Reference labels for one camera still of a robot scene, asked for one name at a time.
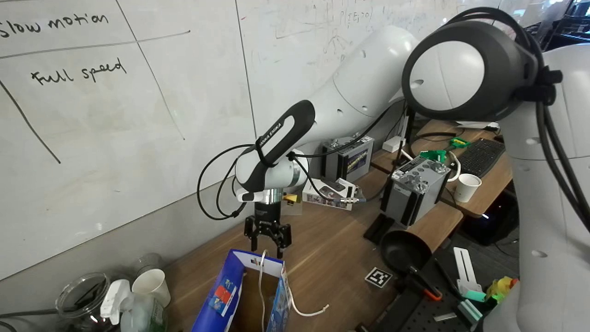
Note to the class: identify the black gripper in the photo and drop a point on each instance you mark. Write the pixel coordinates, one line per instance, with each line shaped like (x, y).
(267, 214)

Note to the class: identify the blue snack variety box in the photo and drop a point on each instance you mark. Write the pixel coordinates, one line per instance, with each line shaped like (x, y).
(219, 301)

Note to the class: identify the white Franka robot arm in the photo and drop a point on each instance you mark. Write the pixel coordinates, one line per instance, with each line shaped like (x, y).
(370, 93)

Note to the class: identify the white product box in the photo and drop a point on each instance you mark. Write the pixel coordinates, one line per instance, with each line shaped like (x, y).
(333, 194)

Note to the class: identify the black flat mat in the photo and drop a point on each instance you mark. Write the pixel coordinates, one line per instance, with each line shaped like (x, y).
(379, 229)

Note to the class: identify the black white fiducial tag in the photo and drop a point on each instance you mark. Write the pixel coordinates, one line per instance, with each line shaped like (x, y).
(379, 277)

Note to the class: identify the black round pan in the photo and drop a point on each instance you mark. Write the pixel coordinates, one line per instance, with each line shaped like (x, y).
(403, 251)

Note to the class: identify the grey appliance with foil knobs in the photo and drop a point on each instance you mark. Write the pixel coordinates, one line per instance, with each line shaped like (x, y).
(412, 190)

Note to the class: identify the white power adapter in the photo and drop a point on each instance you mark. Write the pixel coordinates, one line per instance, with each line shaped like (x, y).
(394, 144)

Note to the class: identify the black perforated breadboard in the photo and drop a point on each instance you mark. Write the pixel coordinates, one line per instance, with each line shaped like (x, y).
(418, 314)

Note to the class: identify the green plastic part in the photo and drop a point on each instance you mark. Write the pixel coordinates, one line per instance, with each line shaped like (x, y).
(459, 143)
(436, 155)

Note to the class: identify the grey metal bar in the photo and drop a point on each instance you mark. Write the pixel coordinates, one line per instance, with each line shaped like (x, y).
(446, 316)

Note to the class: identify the clear glass jar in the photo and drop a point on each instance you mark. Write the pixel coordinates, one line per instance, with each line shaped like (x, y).
(81, 305)

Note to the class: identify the white and green tool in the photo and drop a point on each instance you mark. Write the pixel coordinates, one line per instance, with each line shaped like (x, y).
(466, 268)

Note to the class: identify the teal plastic block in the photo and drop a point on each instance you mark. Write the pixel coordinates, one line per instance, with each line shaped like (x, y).
(471, 312)
(473, 296)

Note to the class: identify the black computer tower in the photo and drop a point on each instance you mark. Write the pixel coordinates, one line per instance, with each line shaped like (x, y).
(492, 218)

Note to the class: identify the black keyboard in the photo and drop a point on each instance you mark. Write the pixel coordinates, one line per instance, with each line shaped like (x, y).
(482, 157)

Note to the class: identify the yellow green plastic object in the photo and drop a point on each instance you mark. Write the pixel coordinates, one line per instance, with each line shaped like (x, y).
(501, 288)

